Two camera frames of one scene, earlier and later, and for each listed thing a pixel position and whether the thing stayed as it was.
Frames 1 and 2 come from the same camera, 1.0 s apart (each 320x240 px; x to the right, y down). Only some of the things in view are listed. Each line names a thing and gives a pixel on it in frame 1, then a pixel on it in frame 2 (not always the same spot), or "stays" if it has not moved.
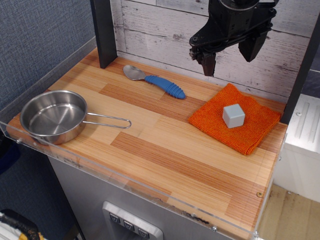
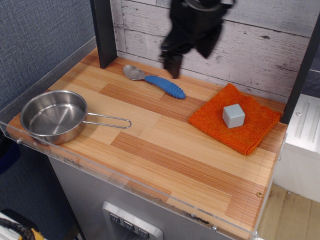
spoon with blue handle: [133, 73] stays
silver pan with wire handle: [56, 117] stays
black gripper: [244, 22] → [194, 24]
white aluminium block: [297, 167] stays
